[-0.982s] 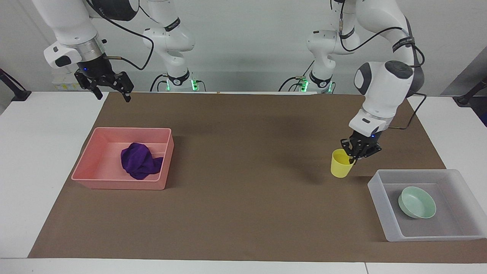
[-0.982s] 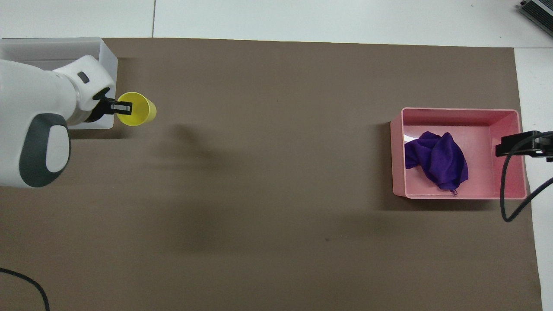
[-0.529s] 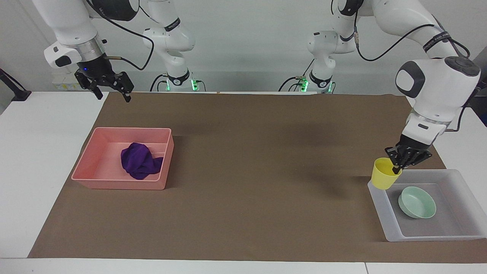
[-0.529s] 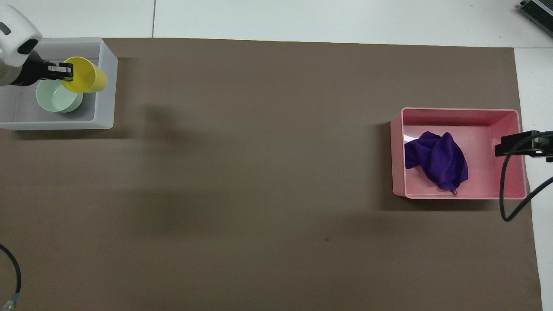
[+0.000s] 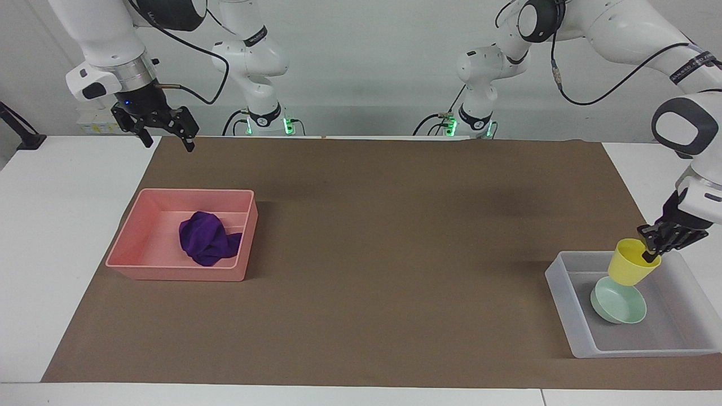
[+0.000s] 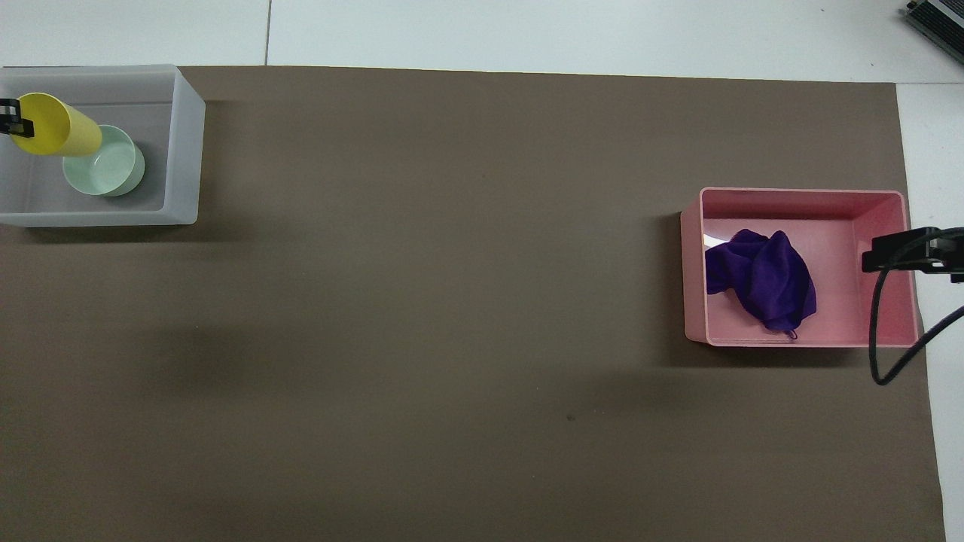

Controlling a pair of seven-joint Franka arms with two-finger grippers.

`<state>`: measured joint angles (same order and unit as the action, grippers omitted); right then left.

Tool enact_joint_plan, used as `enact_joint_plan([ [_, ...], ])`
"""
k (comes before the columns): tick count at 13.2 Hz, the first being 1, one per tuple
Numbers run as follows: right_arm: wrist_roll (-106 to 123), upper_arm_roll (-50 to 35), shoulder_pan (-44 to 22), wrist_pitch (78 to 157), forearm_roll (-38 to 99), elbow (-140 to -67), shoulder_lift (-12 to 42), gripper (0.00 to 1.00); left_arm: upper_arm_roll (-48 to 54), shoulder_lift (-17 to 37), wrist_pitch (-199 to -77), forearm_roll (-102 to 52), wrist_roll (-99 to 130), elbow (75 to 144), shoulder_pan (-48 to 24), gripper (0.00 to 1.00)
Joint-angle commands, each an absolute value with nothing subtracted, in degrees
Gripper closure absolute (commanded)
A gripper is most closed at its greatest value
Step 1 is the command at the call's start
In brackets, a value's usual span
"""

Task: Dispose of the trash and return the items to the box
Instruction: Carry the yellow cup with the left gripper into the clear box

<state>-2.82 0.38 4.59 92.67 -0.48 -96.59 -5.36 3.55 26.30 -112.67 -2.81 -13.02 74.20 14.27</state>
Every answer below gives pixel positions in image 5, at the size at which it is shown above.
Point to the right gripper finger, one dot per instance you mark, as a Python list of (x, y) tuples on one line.
[(132, 121), (180, 124)]

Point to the pink plastic tray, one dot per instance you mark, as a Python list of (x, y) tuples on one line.
[(152, 248)]

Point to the purple cloth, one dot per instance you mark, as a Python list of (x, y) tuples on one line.
[(206, 239)]

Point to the black stand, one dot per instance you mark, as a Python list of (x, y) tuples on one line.
[(20, 132)]

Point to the clear plastic tray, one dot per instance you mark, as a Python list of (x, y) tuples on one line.
[(665, 338)]

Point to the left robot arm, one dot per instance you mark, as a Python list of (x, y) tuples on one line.
[(626, 28)]

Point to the yellow plastic cup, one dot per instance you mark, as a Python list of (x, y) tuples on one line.
[(626, 268)]

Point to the mint green bowl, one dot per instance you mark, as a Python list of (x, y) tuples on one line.
[(620, 304)]

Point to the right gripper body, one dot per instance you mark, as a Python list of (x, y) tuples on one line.
[(141, 98)]

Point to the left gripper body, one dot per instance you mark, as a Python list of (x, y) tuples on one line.
[(674, 214)]

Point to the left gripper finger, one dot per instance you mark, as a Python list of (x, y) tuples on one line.
[(679, 238), (647, 235)]

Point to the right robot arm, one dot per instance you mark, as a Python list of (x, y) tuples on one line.
[(107, 39)]

